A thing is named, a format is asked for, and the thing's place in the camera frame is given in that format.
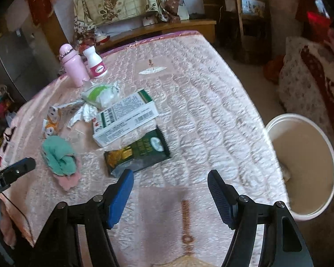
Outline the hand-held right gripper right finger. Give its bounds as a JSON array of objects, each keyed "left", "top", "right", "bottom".
[{"left": 207, "top": 170, "right": 315, "bottom": 267}]

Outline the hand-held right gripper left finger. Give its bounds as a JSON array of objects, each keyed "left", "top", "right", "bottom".
[{"left": 35, "top": 168, "right": 135, "bottom": 267}]

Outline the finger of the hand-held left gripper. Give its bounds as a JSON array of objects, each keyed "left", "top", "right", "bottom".
[{"left": 0, "top": 157, "right": 37, "bottom": 186}]

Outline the dark green snack packet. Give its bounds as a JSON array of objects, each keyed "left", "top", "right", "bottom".
[{"left": 104, "top": 126, "right": 171, "bottom": 178}]

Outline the white plastic bucket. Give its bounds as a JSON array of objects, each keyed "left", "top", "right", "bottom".
[{"left": 265, "top": 113, "right": 334, "bottom": 222}]

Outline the green cloth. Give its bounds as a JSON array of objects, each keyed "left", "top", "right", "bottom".
[{"left": 41, "top": 136, "right": 77, "bottom": 176}]

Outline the pink cloth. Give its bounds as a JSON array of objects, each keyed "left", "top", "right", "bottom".
[{"left": 56, "top": 156, "right": 82, "bottom": 192}]

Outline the colourful clutter pile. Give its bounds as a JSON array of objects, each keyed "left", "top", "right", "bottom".
[{"left": 0, "top": 85, "right": 17, "bottom": 151}]

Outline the orange and white wrapper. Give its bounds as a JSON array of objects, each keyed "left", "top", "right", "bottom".
[{"left": 42, "top": 100, "right": 84, "bottom": 139}]

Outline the white and green barcode box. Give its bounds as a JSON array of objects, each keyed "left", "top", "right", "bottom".
[{"left": 92, "top": 89, "right": 160, "bottom": 148}]

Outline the crumpled white paper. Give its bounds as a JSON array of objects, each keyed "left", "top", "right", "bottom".
[{"left": 68, "top": 103, "right": 99, "bottom": 129}]

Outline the green and white packet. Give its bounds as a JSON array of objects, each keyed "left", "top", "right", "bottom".
[{"left": 81, "top": 81, "right": 121, "bottom": 109}]

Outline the grey refrigerator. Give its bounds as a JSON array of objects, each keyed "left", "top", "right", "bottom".
[{"left": 0, "top": 28, "right": 63, "bottom": 103}]

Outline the pink thermos bottle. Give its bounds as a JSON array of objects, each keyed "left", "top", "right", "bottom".
[{"left": 58, "top": 44, "right": 91, "bottom": 87}]

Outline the white bottle with pink label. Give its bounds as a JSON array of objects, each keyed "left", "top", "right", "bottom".
[{"left": 83, "top": 46, "right": 108, "bottom": 79}]

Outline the red floor bag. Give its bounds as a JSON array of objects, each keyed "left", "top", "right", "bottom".
[{"left": 264, "top": 56, "right": 284, "bottom": 82}]

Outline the floral covered sofa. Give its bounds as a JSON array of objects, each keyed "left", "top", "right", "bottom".
[{"left": 278, "top": 35, "right": 334, "bottom": 173}]

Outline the wooden rack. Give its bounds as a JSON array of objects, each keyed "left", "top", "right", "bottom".
[{"left": 218, "top": 0, "right": 270, "bottom": 64}]

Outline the floral checked cloth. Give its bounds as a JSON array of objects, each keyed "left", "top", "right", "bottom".
[{"left": 73, "top": 0, "right": 183, "bottom": 42}]

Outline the black cable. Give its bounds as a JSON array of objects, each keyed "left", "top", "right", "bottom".
[{"left": 0, "top": 194, "right": 34, "bottom": 245}]

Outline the red knot wall ornament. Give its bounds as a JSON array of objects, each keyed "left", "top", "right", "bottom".
[{"left": 25, "top": 0, "right": 55, "bottom": 27}]

